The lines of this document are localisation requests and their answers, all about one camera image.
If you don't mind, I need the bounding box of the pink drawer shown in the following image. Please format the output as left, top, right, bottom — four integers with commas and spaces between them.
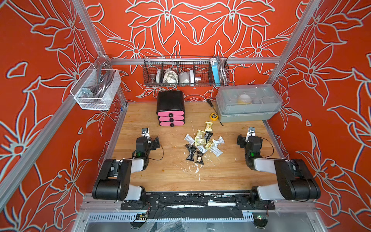
158, 116, 185, 122
159, 120, 185, 127
157, 110, 185, 118

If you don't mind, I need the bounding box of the pink top drawer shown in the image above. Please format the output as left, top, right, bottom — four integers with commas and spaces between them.
157, 110, 185, 118

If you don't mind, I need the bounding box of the black pink drawer cabinet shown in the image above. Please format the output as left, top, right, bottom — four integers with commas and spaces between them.
157, 90, 186, 121

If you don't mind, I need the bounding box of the black cookie packet with picture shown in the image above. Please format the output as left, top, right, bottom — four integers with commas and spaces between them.
196, 151, 204, 165

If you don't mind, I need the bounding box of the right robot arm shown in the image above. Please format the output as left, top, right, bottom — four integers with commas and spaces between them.
236, 134, 321, 201

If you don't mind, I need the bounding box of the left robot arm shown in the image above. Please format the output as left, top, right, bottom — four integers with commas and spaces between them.
92, 136, 160, 202

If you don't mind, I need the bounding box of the pink bottom drawer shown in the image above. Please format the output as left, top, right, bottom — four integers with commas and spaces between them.
159, 120, 185, 127

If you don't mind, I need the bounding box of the white cookie packet right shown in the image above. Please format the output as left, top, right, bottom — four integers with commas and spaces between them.
212, 136, 225, 147

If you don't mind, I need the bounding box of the white cookie packet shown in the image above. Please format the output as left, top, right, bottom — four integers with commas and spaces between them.
197, 145, 208, 154
184, 134, 195, 145
210, 146, 223, 157
212, 136, 225, 147

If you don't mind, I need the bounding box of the white cookie packet lower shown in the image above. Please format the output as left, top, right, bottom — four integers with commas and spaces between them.
210, 146, 223, 157

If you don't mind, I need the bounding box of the green cookie packet small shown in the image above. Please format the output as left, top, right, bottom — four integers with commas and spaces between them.
205, 142, 214, 150

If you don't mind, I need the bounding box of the grey plastic storage box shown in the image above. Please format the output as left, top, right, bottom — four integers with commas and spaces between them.
215, 84, 283, 123

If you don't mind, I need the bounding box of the white cookie packet left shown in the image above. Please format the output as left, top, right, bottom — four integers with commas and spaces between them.
184, 134, 195, 145

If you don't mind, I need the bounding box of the white cookie packet centre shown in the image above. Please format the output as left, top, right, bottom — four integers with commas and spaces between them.
197, 145, 208, 154

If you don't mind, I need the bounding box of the yellow tape measure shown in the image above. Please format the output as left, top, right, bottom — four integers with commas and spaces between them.
210, 113, 218, 121

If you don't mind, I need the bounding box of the green cookie packet top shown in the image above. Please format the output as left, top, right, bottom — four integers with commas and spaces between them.
204, 121, 213, 132

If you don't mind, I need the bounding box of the green cookie packet middle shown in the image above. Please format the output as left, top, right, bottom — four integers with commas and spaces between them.
196, 130, 205, 139

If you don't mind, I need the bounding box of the green cookie packet large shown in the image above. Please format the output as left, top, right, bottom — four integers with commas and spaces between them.
194, 137, 207, 146

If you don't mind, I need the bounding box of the white cloth in basket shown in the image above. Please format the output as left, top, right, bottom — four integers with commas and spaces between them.
162, 69, 179, 85

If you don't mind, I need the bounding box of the blue box in basket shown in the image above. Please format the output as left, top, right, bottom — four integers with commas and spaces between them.
210, 58, 220, 87

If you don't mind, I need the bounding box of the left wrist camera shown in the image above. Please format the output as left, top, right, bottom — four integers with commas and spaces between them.
142, 128, 150, 138

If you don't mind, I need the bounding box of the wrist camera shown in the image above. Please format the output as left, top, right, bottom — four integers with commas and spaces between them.
142, 128, 150, 138
245, 127, 256, 142

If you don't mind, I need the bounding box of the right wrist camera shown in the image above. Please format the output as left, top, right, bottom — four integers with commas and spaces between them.
245, 127, 256, 142

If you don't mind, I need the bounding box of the black handled screwdriver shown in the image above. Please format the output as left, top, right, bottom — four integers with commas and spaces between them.
206, 99, 223, 126

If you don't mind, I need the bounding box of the clear plastic wall bin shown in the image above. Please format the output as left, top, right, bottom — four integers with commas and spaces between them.
70, 65, 121, 111

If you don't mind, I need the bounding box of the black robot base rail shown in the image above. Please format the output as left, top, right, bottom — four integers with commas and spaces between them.
120, 190, 275, 220

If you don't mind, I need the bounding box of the black wire wall basket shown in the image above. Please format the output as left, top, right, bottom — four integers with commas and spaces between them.
143, 56, 230, 87

